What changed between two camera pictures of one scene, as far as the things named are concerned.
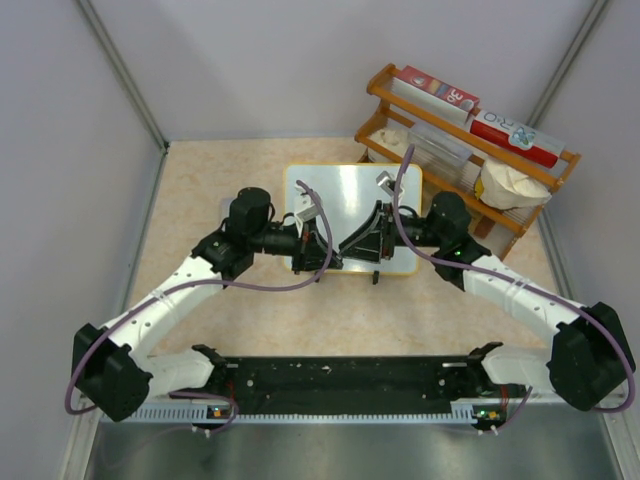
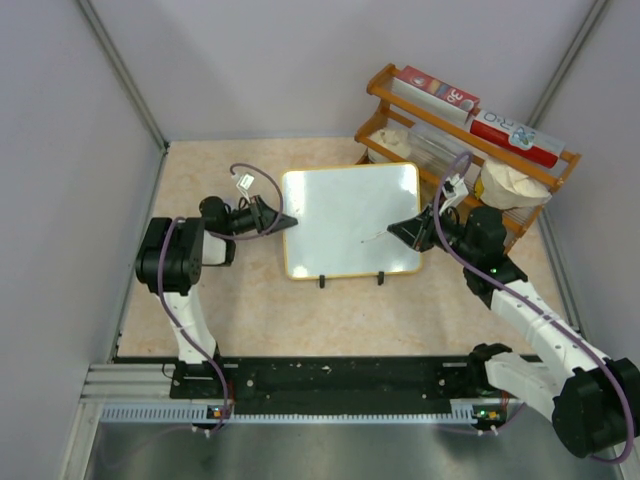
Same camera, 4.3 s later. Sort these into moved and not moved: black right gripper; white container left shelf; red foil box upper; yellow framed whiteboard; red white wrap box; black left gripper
Moved: black right gripper; black left gripper
Not moved: yellow framed whiteboard; red white wrap box; red foil box upper; white container left shelf
